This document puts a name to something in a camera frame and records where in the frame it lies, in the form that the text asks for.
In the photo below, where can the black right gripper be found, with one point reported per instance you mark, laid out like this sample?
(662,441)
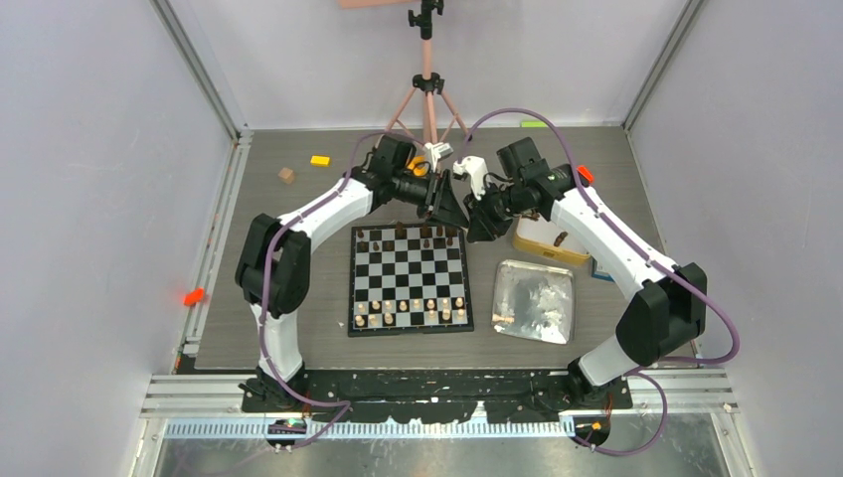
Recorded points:
(482,228)

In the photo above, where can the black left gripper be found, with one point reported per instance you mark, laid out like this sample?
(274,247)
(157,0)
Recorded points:
(445,207)

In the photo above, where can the yellow tin box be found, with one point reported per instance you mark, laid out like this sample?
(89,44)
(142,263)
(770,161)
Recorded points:
(537,237)

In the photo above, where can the black white chess board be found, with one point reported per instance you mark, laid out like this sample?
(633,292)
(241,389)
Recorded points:
(409,278)

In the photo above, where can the silver metal tray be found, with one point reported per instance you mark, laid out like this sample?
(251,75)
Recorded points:
(541,298)

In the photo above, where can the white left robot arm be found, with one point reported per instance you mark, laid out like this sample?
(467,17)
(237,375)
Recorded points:
(274,267)

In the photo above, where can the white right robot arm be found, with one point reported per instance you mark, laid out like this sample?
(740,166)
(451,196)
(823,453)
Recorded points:
(665,308)

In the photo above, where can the dark piece in tin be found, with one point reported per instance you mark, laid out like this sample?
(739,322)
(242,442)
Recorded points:
(560,238)

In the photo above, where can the light piece on tray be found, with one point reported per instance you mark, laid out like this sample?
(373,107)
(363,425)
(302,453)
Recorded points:
(502,319)

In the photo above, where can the red block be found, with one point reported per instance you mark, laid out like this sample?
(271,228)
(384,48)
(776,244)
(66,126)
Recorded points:
(586,175)

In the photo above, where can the blue lego brick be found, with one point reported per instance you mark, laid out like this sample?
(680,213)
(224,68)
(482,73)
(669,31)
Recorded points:
(598,272)

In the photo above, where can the small yellow block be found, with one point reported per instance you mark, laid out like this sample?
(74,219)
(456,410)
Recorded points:
(320,161)

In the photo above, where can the small brown wooden cube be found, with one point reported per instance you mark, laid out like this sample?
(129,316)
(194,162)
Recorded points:
(286,175)

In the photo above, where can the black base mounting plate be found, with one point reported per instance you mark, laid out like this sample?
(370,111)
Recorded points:
(430,396)

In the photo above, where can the orange red clip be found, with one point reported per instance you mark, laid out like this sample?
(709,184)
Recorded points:
(194,297)

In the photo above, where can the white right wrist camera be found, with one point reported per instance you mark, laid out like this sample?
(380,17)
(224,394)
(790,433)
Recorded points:
(472,170)

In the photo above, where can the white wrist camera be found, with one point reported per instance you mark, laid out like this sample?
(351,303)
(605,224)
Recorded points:
(434,153)
(472,170)

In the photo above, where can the yellow triangular frame block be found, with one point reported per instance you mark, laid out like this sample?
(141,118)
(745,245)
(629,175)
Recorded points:
(418,166)

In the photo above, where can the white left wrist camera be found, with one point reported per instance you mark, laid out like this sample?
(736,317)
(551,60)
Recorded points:
(434,153)

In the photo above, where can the pink camera tripod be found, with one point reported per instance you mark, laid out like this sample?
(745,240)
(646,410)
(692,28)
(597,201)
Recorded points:
(428,83)

